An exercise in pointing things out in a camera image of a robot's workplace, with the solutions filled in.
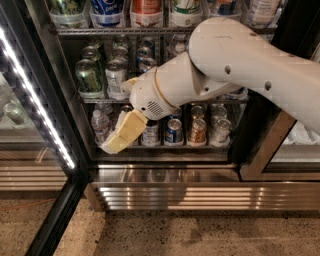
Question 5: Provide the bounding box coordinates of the shelf water bottle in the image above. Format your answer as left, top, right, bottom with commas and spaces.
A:
168, 34, 188, 58
91, 110, 111, 144

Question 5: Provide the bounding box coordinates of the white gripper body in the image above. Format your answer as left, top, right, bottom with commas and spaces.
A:
129, 67, 175, 120

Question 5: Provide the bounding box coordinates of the wire shelf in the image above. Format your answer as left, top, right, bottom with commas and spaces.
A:
81, 98, 249, 104
54, 27, 278, 36

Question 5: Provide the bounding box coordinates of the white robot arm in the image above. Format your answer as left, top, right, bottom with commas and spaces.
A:
101, 17, 320, 154

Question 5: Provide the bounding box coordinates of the open glass fridge door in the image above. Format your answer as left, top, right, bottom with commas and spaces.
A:
0, 0, 88, 256

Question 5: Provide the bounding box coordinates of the middle wire shelf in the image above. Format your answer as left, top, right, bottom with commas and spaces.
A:
81, 98, 249, 104

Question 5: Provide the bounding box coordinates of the top shelf green bottle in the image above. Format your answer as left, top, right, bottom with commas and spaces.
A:
49, 0, 88, 29

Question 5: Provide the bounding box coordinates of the upper wire shelf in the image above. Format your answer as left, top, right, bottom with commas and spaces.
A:
54, 27, 278, 36

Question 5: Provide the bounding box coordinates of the bottom gold can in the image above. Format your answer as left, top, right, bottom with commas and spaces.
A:
188, 119, 207, 143

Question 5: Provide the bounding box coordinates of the middle shelf water bottle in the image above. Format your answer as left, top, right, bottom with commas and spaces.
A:
168, 34, 188, 58

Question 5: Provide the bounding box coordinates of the bottom silver can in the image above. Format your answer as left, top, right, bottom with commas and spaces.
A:
211, 118, 231, 143

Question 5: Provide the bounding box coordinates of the steel fridge base grille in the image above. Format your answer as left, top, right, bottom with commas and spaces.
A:
84, 182, 320, 212

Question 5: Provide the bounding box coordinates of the top shelf orange bottle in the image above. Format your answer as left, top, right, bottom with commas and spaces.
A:
130, 0, 162, 27

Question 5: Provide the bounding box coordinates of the front white can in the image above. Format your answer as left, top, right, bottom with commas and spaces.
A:
105, 59, 127, 93

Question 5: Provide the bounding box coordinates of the bottom blue can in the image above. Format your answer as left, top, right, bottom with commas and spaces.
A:
165, 118, 182, 143

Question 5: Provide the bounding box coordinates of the dark juice bottle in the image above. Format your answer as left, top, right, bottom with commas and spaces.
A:
142, 120, 160, 146

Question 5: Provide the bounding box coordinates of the green can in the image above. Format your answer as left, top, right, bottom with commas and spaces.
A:
81, 46, 103, 71
75, 59, 102, 93

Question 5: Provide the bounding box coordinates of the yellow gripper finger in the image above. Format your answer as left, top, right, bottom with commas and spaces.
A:
100, 109, 148, 154
120, 77, 138, 93

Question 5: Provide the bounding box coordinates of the top shelf pepsi bottle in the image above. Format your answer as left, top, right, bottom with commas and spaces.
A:
90, 0, 124, 27

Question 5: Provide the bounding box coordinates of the bottom shelf water bottle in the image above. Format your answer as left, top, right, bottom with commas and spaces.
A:
91, 110, 111, 144

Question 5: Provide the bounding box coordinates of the front blue silver can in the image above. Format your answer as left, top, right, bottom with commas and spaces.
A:
138, 58, 157, 73

